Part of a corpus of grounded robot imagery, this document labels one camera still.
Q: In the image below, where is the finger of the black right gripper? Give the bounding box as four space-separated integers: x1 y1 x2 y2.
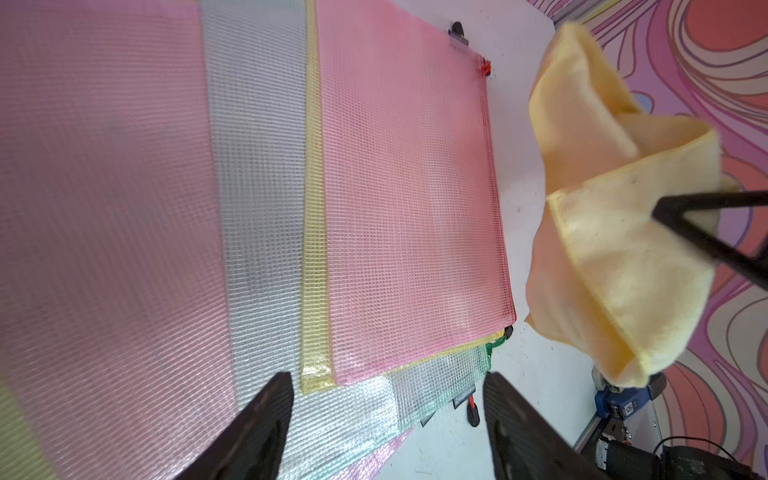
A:
650 190 768 292

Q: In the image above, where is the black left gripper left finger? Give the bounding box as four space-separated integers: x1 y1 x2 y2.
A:
177 372 294 480

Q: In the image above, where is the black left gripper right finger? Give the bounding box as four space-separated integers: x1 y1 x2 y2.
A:
483 372 606 480

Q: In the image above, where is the yellow microfiber cloth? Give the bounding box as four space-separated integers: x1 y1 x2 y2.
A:
526 23 734 388

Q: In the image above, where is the yellow mesh document bag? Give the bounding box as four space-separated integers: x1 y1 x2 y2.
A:
299 0 506 395

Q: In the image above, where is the pink mesh document bag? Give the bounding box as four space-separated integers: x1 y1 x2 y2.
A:
314 0 517 386

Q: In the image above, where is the pale yellow document bag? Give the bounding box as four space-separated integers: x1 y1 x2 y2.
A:
1 380 56 479

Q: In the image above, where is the blue grey stapler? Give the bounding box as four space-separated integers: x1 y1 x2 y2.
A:
591 367 667 420

